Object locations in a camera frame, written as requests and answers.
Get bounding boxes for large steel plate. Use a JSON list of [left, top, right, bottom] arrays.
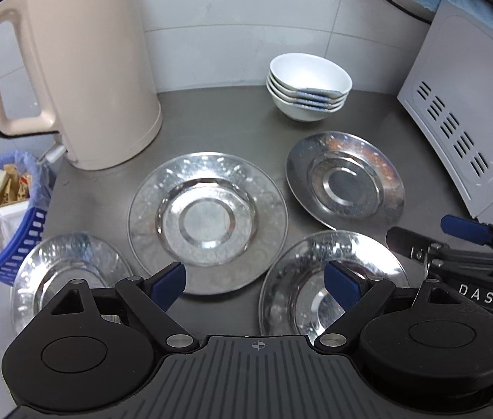
[[128, 152, 289, 295]]

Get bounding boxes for small white bowl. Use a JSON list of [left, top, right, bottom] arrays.
[[268, 89, 346, 122]]

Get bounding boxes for white microwave oven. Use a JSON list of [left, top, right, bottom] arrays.
[[398, 1, 493, 223]]

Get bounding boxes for blue plastic basket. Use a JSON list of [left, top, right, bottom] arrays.
[[0, 150, 55, 286]]

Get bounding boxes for white kettle plug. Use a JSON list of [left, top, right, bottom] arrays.
[[37, 143, 67, 164]]

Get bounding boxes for snack packets in basket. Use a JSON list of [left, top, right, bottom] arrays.
[[0, 163, 33, 228]]

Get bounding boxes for beige electric kettle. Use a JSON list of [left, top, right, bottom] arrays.
[[0, 0, 163, 170]]

